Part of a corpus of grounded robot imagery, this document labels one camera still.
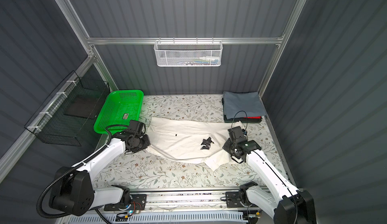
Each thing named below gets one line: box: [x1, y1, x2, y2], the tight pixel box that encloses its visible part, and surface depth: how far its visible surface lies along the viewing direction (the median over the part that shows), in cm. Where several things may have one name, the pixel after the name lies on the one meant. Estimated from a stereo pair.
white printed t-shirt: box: [146, 117, 243, 173], surface depth 97 cm
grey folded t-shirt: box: [223, 91, 267, 120], surface depth 107 cm
